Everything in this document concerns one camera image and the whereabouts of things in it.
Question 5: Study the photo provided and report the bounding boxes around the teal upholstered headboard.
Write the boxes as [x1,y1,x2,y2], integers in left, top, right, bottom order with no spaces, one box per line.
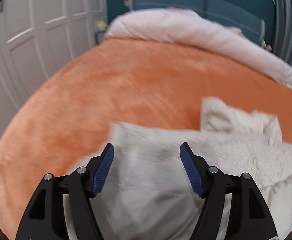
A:
[125,0,266,44]

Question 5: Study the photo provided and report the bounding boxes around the white quilted jacket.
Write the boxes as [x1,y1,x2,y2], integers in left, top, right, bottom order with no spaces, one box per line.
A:
[62,96,292,240]

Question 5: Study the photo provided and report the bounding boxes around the small yellow bedside item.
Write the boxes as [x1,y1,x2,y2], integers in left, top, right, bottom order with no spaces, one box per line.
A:
[96,21,109,32]

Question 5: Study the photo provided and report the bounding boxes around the orange plush bedspread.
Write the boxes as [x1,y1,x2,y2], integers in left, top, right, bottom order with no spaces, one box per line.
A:
[0,39,292,239]

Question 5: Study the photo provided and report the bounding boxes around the white rolled duvet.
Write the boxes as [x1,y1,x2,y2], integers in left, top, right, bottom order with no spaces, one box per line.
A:
[104,8,292,90]

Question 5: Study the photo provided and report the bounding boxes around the white panelled wardrobe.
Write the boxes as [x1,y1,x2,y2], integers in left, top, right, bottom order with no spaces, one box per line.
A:
[0,0,107,139]

